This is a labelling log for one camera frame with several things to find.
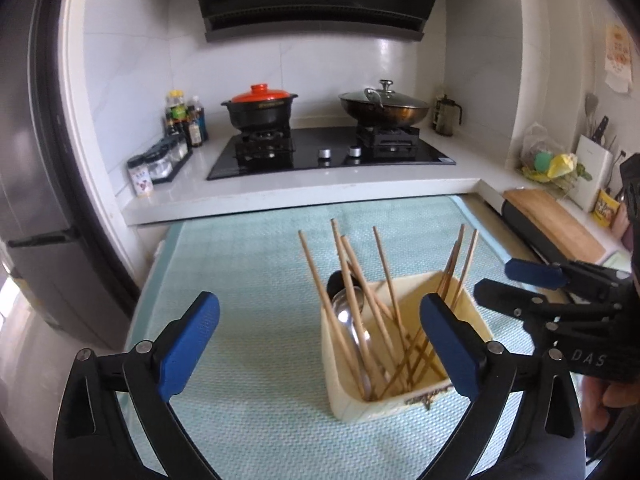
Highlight glass wok lid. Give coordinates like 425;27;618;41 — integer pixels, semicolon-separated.
340;79;430;111

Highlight person's right hand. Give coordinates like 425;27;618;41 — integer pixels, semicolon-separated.
582;372;636;456

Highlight black flat appliance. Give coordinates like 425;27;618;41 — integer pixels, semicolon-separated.
500;199;557;261

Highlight small dark sauce bottle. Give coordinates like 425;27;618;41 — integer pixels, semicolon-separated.
186;107;203;148

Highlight pale green table mat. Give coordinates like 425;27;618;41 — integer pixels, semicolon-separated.
120;195;583;480

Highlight yellow cloth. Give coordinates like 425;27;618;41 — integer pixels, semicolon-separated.
547;152;579;179

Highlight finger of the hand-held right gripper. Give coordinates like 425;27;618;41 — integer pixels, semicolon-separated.
473;279;556;323
504;258;571;291

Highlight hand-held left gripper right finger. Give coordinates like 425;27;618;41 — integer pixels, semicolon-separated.
419;293;586;480

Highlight yellow packet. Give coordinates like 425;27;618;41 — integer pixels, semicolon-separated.
594;189;621;226

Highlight glass french press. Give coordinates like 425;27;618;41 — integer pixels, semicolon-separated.
432;95;463;137

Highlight dark grey refrigerator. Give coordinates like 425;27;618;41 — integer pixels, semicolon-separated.
0;0;142;343

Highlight bunch of wooden chopsticks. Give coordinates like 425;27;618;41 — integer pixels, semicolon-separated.
297;218;480;401

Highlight black range hood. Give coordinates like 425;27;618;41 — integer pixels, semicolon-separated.
180;0;463;43

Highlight black gas stove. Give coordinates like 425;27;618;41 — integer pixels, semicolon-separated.
206;125;457;181

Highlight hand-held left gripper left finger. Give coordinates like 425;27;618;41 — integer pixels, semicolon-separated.
52;290;221;480

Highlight oval steel spoon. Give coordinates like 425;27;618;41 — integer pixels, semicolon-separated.
331;286;373;401

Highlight pale green tray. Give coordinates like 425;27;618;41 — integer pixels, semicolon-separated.
597;250;632;273

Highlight printed hanging wall cloth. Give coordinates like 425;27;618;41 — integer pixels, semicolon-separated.
602;22;635;93

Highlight white knife holder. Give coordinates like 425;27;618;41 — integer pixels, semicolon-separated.
575;135;613;212

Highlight labelled spice jar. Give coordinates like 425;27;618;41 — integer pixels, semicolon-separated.
127;156;153;197

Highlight orange pot lid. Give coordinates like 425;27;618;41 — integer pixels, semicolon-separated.
231;85;291;106

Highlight black clay pot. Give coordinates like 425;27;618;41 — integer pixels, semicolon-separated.
221;94;299;130

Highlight cream utensil holder box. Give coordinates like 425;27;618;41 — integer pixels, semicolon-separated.
320;270;496;423

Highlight wooden cutting board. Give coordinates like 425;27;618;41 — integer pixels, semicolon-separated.
502;189;608;263

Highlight clear plastic bag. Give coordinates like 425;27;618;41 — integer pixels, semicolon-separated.
520;122;562;171

